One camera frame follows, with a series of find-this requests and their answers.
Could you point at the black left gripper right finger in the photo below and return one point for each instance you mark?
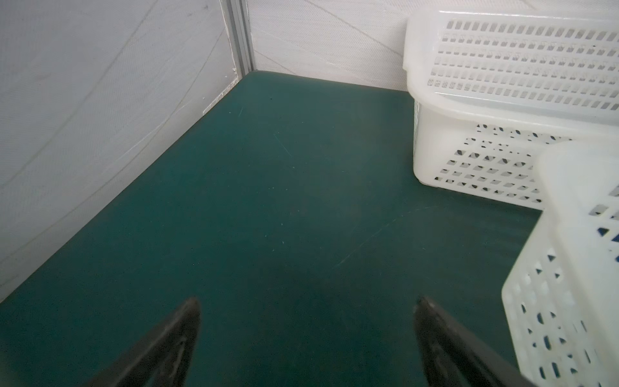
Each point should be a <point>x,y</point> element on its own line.
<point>452,355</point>

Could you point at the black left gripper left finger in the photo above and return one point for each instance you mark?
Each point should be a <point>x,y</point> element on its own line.
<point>160,358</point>

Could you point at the white basket front left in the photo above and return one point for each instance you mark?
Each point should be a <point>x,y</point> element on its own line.
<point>561,295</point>

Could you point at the white basket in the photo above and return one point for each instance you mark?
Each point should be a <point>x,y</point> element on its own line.
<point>493,89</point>
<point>561,295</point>

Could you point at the white basket back middle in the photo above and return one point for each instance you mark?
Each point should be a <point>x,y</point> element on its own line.
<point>493,89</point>

